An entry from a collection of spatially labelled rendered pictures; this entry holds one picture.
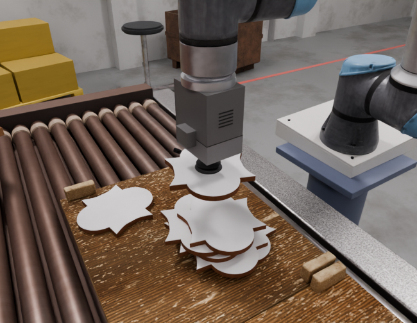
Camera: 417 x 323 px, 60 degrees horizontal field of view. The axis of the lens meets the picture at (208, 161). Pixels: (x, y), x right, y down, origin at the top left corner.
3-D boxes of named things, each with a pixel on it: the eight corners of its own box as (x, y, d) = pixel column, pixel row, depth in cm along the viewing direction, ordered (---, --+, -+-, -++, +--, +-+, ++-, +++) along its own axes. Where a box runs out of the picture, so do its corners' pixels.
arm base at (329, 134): (343, 120, 107) (351, 90, 101) (389, 143, 97) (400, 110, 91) (307, 135, 100) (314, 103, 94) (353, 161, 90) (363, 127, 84)
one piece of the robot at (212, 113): (150, 54, 48) (160, 159, 56) (185, 72, 42) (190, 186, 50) (211, 43, 53) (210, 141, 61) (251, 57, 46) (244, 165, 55)
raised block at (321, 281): (336, 270, 57) (339, 258, 56) (345, 279, 56) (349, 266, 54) (308, 286, 54) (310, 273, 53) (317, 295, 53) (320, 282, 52)
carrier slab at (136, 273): (208, 159, 89) (208, 154, 88) (338, 273, 59) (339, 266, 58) (61, 206, 73) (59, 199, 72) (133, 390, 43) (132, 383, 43)
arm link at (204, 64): (199, 50, 42) (166, 37, 48) (200, 88, 44) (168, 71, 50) (249, 41, 45) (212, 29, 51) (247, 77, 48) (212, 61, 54)
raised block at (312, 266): (326, 261, 59) (328, 248, 57) (334, 268, 57) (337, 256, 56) (298, 276, 56) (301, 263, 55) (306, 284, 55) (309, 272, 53)
